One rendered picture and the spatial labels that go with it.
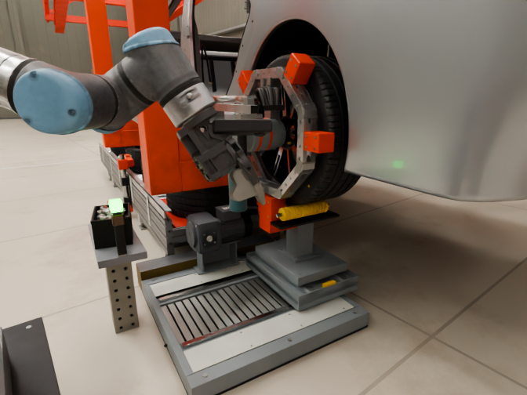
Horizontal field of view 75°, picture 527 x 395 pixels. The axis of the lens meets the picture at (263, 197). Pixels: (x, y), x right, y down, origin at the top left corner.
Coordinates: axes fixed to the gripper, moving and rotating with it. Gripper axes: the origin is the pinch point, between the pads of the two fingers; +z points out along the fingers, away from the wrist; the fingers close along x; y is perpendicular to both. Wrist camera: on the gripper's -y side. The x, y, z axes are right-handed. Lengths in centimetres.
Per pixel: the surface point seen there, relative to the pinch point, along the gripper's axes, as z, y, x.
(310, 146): 5, -36, -48
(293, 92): -15, -44, -55
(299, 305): 63, -3, -72
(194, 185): -4, 1, -121
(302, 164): 9, -32, -54
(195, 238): 18, 17, -107
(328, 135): 4, -42, -44
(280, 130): -5, -38, -72
